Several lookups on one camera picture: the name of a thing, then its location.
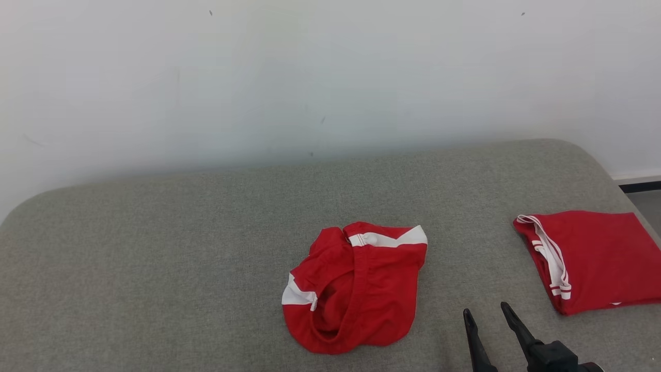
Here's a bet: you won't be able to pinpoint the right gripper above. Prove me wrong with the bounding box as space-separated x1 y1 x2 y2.
463 302 606 372

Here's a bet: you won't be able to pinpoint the red basketball jersey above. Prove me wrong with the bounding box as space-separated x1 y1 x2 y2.
513 210 661 316

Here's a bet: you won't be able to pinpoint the red shorts with white trim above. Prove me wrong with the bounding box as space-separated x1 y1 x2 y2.
281 221 429 355

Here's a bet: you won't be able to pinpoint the black and white baseboard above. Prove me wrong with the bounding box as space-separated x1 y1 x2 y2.
611 173 661 194

